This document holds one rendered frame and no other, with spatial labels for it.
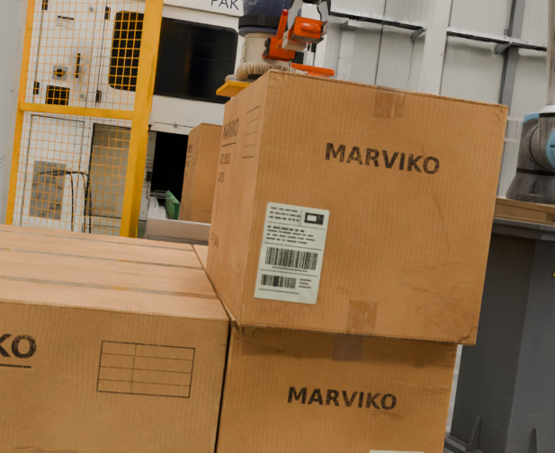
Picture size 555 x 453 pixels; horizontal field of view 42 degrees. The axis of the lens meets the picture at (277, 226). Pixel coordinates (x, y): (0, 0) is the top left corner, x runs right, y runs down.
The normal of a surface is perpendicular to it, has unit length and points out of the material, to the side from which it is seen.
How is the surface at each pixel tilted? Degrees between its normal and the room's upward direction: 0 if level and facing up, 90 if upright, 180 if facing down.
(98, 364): 90
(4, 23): 92
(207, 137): 90
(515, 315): 90
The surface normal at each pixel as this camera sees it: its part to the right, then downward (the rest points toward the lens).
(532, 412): 0.49, 0.11
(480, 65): 0.17, 0.07
